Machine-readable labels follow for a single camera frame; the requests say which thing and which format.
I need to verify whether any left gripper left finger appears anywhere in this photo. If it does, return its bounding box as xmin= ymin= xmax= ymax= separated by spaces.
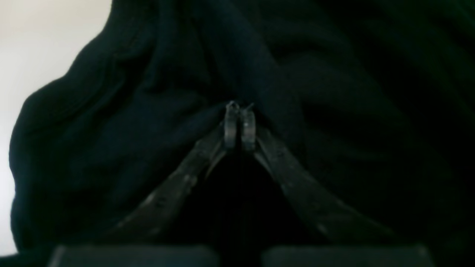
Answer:
xmin=49 ymin=101 xmax=240 ymax=267

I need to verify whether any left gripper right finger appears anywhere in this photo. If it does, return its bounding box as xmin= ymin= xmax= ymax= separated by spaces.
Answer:
xmin=240 ymin=105 xmax=435 ymax=267

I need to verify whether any black t-shirt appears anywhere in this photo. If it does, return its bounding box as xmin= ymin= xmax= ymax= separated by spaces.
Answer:
xmin=1 ymin=0 xmax=474 ymax=267

